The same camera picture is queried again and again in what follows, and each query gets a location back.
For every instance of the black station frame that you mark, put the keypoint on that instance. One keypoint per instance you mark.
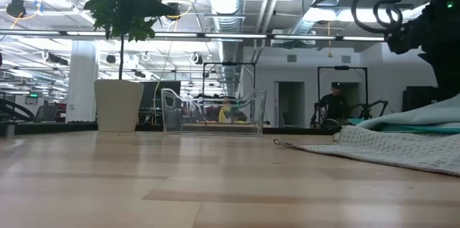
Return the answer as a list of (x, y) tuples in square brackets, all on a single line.
[(341, 67)]

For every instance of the green plant in white pot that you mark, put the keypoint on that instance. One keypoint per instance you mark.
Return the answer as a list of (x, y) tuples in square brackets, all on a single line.
[(118, 105)]

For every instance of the clear plastic bin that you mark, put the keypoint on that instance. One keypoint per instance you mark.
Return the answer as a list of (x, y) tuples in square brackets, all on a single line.
[(215, 129)]

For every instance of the black background robot arm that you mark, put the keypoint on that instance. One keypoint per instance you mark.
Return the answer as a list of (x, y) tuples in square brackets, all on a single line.
[(373, 105)]

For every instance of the grey waffle microfiber towel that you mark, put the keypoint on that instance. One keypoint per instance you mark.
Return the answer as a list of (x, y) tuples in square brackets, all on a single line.
[(395, 149)]

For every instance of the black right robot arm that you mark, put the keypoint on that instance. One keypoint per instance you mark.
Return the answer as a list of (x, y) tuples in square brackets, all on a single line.
[(442, 41)]

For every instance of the person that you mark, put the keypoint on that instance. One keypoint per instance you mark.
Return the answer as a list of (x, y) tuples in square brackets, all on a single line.
[(334, 107), (224, 113)]

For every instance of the black background monitor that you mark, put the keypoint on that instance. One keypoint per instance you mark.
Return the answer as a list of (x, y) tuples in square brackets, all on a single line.
[(161, 93)]

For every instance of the linear ceiling light bar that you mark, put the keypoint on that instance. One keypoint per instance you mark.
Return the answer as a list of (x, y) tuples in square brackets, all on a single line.
[(233, 35)]

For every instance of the bright blue microfiber towel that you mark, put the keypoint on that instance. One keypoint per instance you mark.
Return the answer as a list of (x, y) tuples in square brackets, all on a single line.
[(424, 129)]

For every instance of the white building column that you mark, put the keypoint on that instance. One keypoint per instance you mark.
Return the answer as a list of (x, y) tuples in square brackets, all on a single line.
[(82, 80)]

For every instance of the light blue teal-edged towel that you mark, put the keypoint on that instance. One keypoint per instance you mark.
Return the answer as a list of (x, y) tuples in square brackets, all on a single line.
[(424, 114)]

